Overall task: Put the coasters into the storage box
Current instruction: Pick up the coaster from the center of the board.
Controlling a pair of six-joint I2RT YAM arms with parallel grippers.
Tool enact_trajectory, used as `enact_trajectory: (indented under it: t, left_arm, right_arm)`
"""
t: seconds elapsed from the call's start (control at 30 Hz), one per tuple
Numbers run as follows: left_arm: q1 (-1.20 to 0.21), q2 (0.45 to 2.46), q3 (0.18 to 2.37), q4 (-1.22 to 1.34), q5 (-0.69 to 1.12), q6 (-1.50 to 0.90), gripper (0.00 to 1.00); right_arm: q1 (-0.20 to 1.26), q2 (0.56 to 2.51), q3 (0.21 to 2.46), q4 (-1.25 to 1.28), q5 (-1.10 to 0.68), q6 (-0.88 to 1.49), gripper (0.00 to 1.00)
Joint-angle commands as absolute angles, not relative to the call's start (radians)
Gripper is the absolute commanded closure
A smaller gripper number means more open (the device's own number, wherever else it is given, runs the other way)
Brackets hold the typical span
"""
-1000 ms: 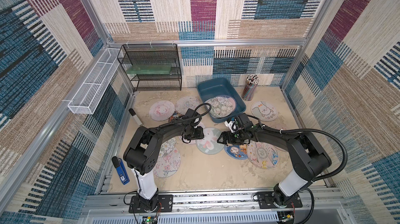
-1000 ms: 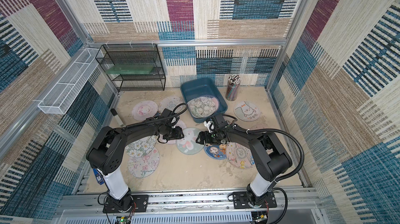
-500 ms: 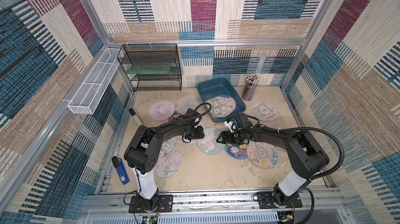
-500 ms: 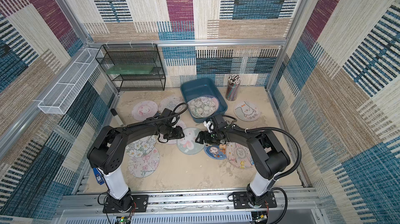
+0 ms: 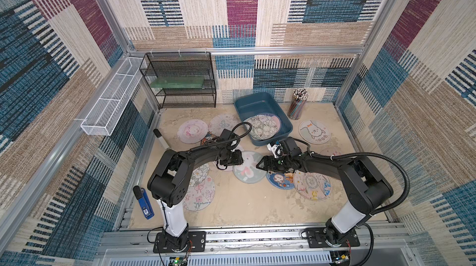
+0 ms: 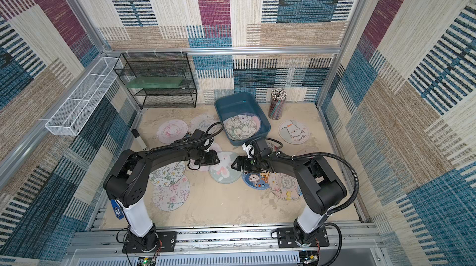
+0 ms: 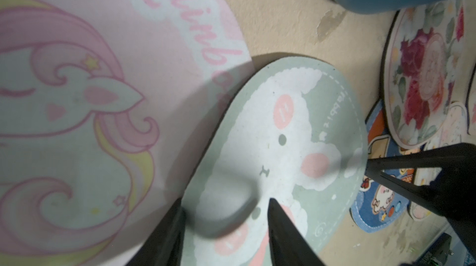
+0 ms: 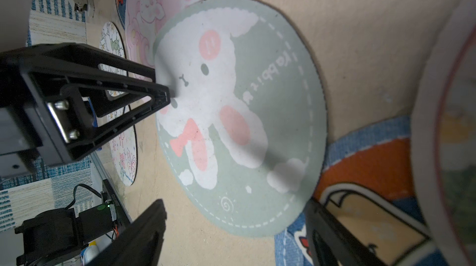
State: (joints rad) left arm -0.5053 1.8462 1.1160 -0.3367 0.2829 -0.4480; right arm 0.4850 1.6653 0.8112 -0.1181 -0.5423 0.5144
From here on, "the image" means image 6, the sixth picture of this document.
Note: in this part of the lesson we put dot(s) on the pink kitty coaster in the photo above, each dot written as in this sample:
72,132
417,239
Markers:
171,131

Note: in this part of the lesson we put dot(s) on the black wire shelf rack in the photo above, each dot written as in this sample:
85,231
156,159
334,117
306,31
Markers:
157,64

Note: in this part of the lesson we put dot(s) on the blue character coaster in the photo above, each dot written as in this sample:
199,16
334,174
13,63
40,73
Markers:
258,181

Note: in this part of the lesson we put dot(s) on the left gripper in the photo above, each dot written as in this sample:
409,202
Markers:
214,158

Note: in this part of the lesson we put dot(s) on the white marker black cap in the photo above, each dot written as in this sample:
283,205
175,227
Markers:
139,140

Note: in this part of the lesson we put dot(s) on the green bunny coaster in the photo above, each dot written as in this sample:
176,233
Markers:
222,172

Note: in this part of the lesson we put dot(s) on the teal plastic storage box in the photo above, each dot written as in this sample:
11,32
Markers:
240,103

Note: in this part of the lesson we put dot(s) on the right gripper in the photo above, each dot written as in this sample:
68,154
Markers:
245,163

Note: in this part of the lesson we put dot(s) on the cream cartoon coaster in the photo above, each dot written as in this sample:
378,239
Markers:
284,186

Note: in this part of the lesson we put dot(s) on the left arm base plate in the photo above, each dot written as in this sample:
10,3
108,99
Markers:
154,241

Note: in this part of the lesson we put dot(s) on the pink blossom coaster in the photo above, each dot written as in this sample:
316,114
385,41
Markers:
172,197

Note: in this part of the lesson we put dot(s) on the blue handheld device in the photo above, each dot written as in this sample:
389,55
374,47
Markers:
117,208

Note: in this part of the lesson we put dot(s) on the green board on shelf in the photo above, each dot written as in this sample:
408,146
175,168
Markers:
155,82

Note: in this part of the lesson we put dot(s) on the cup of colored pencils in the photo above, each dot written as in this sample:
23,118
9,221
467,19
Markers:
278,98

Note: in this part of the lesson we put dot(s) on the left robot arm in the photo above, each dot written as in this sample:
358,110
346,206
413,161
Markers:
128,179

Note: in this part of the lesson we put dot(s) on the green flower outline coaster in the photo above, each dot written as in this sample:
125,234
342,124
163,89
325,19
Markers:
238,127

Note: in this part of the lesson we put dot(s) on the pink rabbit coaster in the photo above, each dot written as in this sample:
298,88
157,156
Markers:
307,150

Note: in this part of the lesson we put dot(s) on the white daisy coaster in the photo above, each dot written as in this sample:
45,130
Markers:
168,175

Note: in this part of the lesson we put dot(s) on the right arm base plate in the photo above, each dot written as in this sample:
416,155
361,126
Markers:
289,237

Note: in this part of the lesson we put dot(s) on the pale pink unicorn coaster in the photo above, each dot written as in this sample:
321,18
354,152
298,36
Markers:
255,123

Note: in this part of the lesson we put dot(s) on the white wire mesh basket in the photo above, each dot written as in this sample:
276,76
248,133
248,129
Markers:
77,109

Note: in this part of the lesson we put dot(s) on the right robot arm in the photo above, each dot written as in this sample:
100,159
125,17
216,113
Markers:
320,186

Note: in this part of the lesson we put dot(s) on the white butterfly coaster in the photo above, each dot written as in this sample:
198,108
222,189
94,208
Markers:
202,122

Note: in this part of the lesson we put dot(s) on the white dog coaster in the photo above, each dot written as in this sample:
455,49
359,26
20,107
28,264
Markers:
294,132

